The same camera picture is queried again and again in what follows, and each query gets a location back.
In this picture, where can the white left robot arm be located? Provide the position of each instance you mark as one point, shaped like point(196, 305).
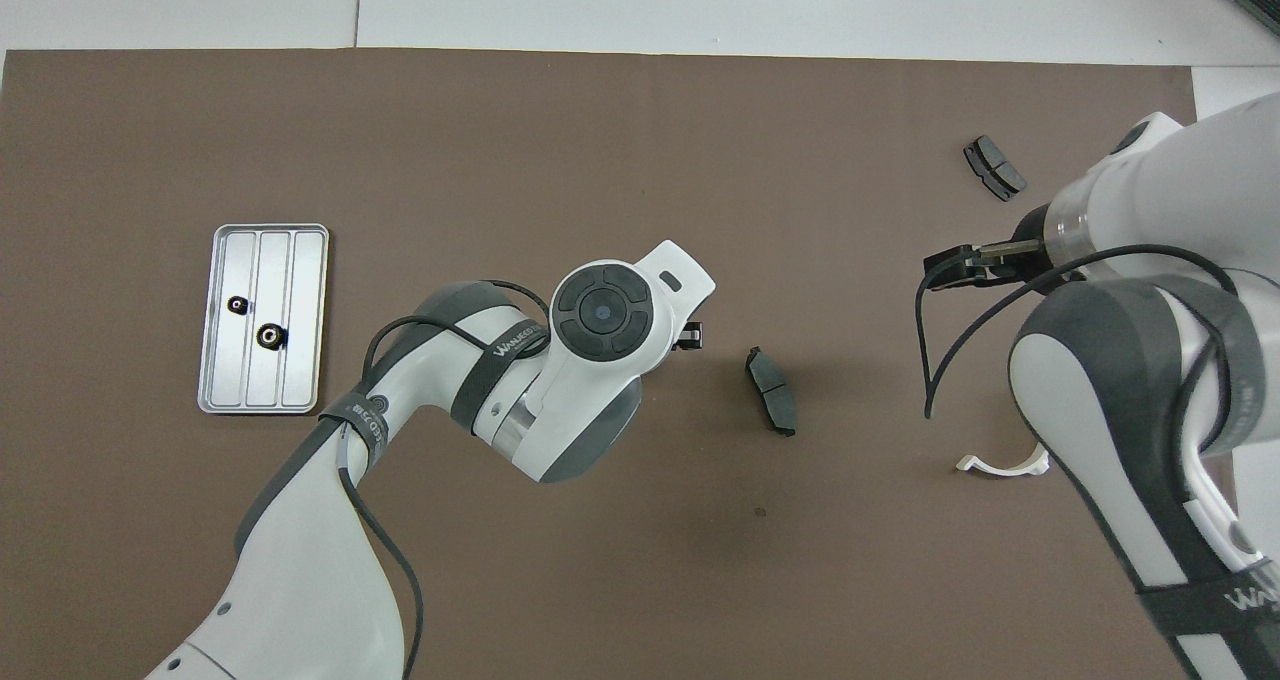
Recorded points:
point(300, 560)

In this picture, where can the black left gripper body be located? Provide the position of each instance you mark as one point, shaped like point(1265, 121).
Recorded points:
point(690, 337)

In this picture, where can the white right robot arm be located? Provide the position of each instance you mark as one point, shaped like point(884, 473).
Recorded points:
point(1100, 410)

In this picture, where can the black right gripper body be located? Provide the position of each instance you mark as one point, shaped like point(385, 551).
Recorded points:
point(1030, 268)

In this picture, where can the brown table mat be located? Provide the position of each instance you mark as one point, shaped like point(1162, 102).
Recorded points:
point(600, 140)

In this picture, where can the white curved plastic bracket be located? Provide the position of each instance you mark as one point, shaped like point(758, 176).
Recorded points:
point(995, 469)

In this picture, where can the short dark brake pad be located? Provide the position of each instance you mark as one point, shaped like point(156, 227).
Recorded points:
point(995, 167)

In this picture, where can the large black bearing gear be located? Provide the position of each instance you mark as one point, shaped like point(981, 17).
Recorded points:
point(270, 336)

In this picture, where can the long dark brake pad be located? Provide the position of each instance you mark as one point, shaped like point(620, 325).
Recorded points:
point(772, 390)

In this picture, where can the silver metal tray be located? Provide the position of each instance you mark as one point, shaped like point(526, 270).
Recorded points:
point(305, 360)

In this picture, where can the small black bearing gear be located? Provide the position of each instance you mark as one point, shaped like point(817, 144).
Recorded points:
point(238, 305)

